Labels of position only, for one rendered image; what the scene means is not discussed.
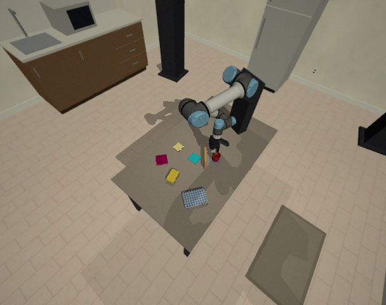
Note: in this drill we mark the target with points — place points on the magenta square coaster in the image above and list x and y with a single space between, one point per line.
161 159

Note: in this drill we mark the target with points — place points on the red cup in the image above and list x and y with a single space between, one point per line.
216 157

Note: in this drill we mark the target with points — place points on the yellow sponge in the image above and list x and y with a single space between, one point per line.
172 176

